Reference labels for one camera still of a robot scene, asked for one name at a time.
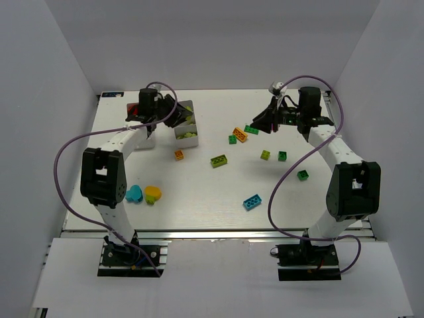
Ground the lime lego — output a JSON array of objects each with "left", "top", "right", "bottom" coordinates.
[{"left": 185, "top": 106, "right": 193, "bottom": 121}]

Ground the red 2x3 lego brick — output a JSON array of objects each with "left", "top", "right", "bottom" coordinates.
[{"left": 127, "top": 103, "right": 138, "bottom": 115}]

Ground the green lego brick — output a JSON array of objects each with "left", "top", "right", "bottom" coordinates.
[
  {"left": 244, "top": 125, "right": 259, "bottom": 135},
  {"left": 278, "top": 151, "right": 288, "bottom": 162}
]

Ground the lime 2x3 lego brick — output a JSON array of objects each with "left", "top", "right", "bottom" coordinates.
[{"left": 211, "top": 154, "right": 228, "bottom": 168}]

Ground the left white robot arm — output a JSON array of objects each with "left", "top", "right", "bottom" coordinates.
[{"left": 80, "top": 88, "right": 194, "bottom": 244}]

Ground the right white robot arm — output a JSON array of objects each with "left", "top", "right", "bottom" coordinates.
[{"left": 251, "top": 82, "right": 381, "bottom": 246}]

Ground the green lego brick top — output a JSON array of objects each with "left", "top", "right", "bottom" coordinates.
[{"left": 244, "top": 125, "right": 259, "bottom": 135}]

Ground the right white divided container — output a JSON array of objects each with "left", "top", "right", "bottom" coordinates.
[{"left": 174, "top": 100, "right": 199, "bottom": 149}]

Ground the white divided container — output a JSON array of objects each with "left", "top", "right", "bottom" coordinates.
[
  {"left": 174, "top": 100, "right": 199, "bottom": 149},
  {"left": 126, "top": 110, "right": 155, "bottom": 150}
]

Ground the orange 2x3 lego brick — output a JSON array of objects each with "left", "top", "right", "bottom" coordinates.
[{"left": 233, "top": 127, "right": 248, "bottom": 142}]

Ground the lime lego brick right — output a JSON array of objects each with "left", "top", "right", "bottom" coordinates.
[{"left": 260, "top": 150, "right": 270, "bottom": 160}]

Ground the left white divided container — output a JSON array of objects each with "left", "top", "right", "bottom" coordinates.
[{"left": 126, "top": 110, "right": 155, "bottom": 150}]

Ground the small green lego pile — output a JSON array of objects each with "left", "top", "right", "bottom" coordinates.
[{"left": 228, "top": 134, "right": 237, "bottom": 144}]

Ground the orange small lego brick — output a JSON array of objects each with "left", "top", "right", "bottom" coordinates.
[{"left": 174, "top": 150, "right": 184, "bottom": 161}]

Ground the green lego lower right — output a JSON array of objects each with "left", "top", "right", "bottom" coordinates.
[{"left": 297, "top": 170, "right": 309, "bottom": 181}]

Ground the blue 2x3 lego brick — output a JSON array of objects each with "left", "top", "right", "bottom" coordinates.
[{"left": 242, "top": 194, "right": 262, "bottom": 211}]

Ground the yellow heart lego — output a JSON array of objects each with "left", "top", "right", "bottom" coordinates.
[{"left": 144, "top": 185, "right": 162, "bottom": 205}]

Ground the blue heart lego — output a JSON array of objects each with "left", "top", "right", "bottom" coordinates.
[{"left": 125, "top": 185, "right": 144, "bottom": 203}]

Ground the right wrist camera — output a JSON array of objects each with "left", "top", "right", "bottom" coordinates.
[{"left": 268, "top": 81, "right": 287, "bottom": 103}]

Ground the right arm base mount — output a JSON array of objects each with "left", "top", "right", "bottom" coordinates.
[{"left": 270, "top": 240, "right": 341, "bottom": 282}]

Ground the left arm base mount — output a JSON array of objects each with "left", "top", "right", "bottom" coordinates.
[{"left": 97, "top": 235, "right": 168, "bottom": 278}]

